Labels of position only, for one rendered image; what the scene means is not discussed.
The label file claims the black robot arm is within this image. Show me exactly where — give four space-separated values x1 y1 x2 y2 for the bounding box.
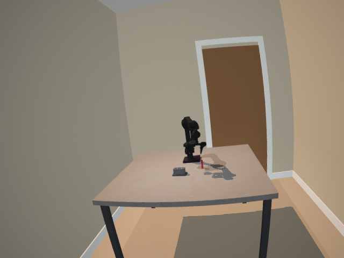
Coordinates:
182 116 200 160

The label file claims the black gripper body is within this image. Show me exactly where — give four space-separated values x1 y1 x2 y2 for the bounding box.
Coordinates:
183 137 206 147

